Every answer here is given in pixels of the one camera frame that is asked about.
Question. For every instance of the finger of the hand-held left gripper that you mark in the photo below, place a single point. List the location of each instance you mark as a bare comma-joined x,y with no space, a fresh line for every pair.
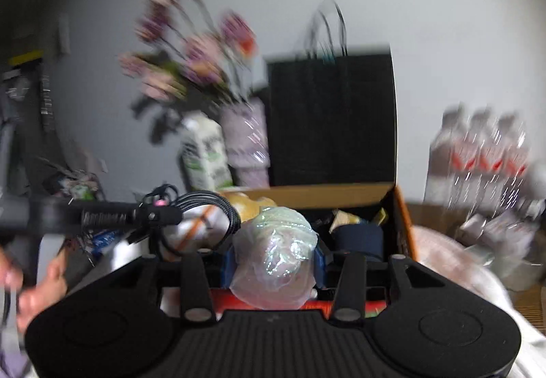
106,213

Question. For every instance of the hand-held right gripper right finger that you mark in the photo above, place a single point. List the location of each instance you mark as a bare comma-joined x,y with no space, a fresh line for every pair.
347,284

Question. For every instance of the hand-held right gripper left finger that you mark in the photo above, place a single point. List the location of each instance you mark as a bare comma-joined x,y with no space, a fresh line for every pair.
196,284

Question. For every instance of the navy blue zip case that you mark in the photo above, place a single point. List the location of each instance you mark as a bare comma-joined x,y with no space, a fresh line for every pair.
358,242

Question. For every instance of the iridescent plastic bag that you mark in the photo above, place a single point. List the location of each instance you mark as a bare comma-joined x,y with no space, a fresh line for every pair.
275,254

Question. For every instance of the orange cardboard box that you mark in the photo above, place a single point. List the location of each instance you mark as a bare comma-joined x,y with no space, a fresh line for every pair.
324,194

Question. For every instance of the yellow white plush toy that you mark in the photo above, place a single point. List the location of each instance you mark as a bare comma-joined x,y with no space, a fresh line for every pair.
247,205

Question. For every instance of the person's left hand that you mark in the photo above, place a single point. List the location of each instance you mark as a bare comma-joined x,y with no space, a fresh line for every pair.
42,305

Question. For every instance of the white milk carton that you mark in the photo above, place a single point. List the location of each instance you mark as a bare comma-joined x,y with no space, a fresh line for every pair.
207,156

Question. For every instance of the white towel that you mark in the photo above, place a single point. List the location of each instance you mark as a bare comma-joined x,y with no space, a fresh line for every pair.
490,318

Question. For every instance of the purple glass vase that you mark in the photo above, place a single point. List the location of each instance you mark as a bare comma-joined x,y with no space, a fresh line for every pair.
247,143

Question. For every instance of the clear glass cup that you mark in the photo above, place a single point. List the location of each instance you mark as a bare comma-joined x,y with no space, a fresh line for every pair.
495,250

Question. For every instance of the clear water bottle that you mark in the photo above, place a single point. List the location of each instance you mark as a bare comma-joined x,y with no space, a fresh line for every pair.
445,160
480,164
509,166

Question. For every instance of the black paper bag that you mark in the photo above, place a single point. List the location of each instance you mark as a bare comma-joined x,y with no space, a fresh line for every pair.
332,122

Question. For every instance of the dried pink flowers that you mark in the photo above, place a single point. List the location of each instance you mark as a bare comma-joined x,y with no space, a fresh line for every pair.
200,53

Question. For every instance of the teal binder clip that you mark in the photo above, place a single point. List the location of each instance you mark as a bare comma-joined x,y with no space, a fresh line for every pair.
329,58

